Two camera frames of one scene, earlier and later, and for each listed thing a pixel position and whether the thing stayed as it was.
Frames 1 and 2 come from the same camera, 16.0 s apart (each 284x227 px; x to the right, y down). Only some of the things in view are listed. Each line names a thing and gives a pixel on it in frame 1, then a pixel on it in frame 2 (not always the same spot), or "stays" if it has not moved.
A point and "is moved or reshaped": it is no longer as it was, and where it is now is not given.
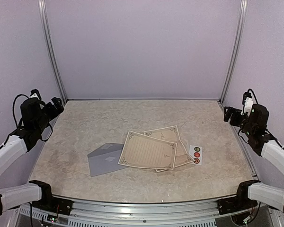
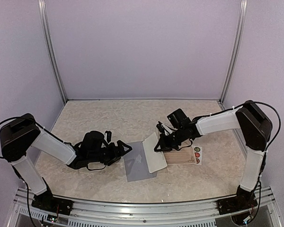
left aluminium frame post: x=46 y=22 stays
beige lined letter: x=143 y=151 is moved or reshaped
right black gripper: x=236 y=111 -> x=165 y=146
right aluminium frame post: x=243 y=18 stays
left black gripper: x=54 y=112 -> x=121 y=152
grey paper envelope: x=104 y=159 is moved or reshaped
